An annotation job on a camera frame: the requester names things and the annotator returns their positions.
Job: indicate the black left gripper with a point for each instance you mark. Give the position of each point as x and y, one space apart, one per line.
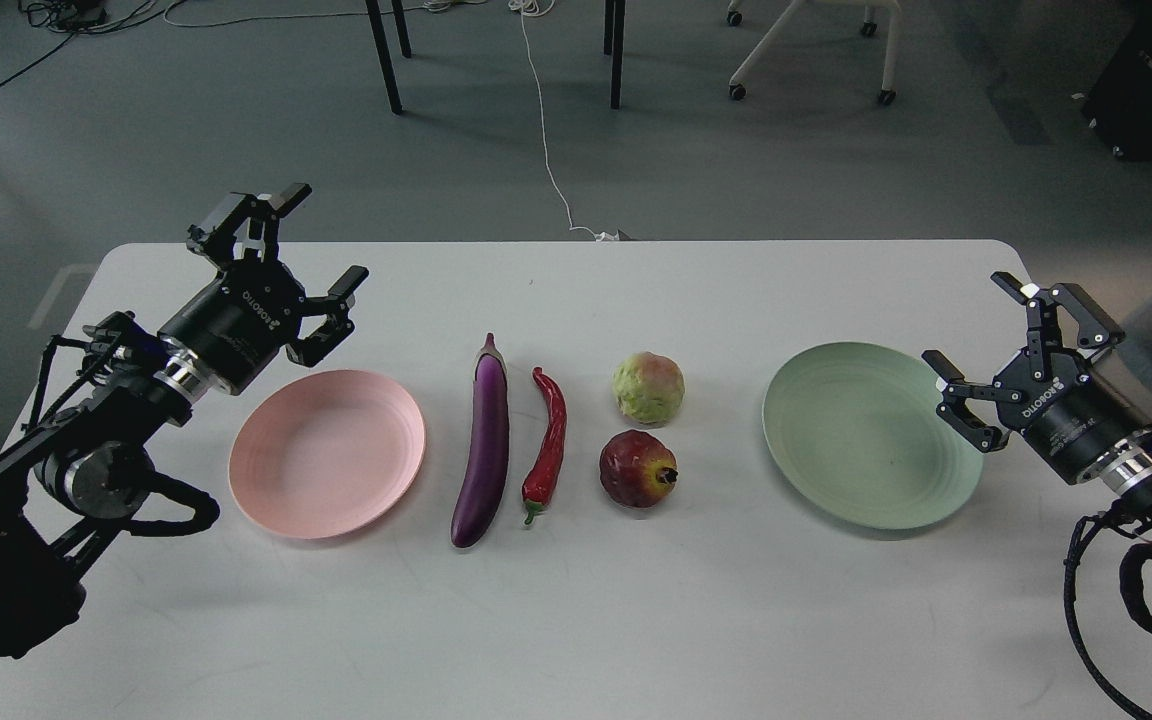
254 307

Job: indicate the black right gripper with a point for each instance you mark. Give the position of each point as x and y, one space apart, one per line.
1070 417

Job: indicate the purple eggplant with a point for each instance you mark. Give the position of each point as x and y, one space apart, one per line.
485 478

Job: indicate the red chili pepper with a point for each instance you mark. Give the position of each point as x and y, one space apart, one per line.
541 481

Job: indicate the green pink guava fruit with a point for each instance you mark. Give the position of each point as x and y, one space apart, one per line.
648 388

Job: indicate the red pomegranate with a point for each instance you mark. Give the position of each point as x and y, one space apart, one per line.
637 470

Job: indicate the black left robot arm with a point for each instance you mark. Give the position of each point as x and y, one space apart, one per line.
79 474

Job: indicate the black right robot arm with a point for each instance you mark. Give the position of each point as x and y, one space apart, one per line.
1127 471

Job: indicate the green plate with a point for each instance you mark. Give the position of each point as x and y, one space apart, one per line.
853 427

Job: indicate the pink plate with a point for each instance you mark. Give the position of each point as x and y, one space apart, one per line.
327 455

